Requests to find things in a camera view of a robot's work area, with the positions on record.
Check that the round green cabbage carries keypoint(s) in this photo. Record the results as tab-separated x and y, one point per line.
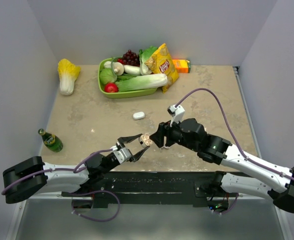
107	76

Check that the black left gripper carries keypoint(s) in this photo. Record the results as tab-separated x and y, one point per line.
124	140

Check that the white earbud charging case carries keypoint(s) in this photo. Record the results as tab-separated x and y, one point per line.
138	115

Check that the green plastic basket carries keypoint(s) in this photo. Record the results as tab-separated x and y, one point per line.
121	95

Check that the yellow napa cabbage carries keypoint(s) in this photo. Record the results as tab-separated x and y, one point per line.
68	74

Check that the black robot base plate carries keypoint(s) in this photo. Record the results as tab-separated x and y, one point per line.
191	188

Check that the orange juice carton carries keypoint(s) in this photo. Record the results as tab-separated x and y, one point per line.
182	66

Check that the white radish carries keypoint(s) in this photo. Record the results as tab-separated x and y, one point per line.
132	70

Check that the beige earbud case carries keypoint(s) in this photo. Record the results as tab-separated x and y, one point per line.
145	140

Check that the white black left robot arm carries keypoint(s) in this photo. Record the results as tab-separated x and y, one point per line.
34	176

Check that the red apple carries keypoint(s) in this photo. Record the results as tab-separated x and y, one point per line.
111	88

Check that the dark red grapes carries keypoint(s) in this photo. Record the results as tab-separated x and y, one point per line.
129	58

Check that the green leafy lettuce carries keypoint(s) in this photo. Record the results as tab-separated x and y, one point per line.
144	55

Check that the yellow Lays chip bag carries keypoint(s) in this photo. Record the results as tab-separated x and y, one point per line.
161	62

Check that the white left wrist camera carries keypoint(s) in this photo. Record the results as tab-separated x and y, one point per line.
122	155

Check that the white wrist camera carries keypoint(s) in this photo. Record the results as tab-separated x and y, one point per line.
122	155
176	113

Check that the long green white cabbage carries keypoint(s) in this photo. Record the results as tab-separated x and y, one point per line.
142	82

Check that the green glass bottle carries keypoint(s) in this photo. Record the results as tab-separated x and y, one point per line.
51	141

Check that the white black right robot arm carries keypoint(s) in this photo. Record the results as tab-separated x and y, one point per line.
263	179

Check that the beige mushroom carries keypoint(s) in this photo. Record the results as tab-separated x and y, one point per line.
117	67

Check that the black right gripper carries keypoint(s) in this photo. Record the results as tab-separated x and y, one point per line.
165	130

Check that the aluminium frame rail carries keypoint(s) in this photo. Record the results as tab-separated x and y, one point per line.
236	73

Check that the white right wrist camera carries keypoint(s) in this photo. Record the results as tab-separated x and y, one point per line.
176	113

